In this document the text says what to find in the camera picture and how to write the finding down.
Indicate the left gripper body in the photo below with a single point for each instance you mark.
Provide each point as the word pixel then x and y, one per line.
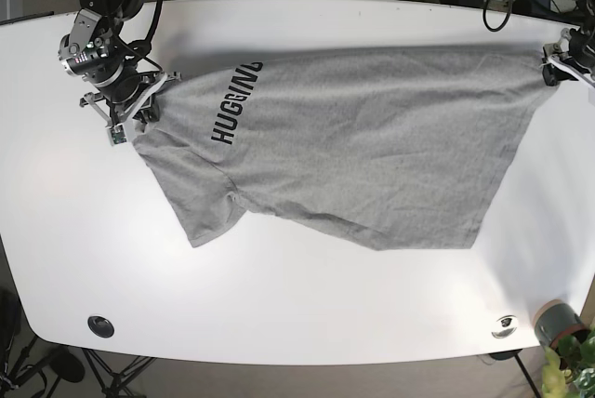
pixel 580 51

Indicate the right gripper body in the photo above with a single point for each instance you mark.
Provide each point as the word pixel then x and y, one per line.
pixel 108 68

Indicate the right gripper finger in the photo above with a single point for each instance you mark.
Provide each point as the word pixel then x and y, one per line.
pixel 118 117
pixel 145 107

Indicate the grey T-shirt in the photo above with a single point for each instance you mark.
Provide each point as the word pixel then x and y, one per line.
pixel 395 148

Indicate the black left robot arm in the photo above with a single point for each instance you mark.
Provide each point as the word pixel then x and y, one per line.
pixel 577 14

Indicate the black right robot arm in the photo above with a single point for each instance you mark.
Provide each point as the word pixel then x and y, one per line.
pixel 104 20

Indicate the black table grommet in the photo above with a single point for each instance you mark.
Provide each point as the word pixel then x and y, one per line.
pixel 100 326

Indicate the grey plant pot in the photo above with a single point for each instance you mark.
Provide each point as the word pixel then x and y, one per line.
pixel 555 320

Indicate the silver table grommet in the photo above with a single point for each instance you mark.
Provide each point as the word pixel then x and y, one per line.
pixel 504 326

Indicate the green potted plant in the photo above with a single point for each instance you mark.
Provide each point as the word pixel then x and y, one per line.
pixel 569 369

